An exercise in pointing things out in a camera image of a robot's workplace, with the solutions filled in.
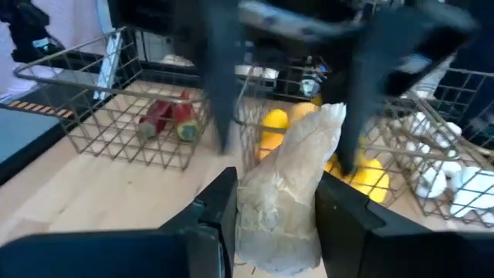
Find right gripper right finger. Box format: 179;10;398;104
314;171;494;278

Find round orange fruit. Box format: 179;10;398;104
288;101;321;124

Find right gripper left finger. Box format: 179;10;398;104
0;166;239;278

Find white garlic bulb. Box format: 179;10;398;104
235;102;347;276
442;160;463;178
443;121;463;140
416;165;448;198
449;165;494;225
408;111;429;134

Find orange striped floor tape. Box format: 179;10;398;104
7;99;74;119

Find yellow lemon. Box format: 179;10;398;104
256;131;286;160
261;108;290;131
323;154;343;178
347;158;391;204

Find rectangular wire basket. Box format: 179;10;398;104
13;25;212;171
233;63;410;208
385;67;494;229

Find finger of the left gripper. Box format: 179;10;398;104
331;5;480;175
198;0;243;155

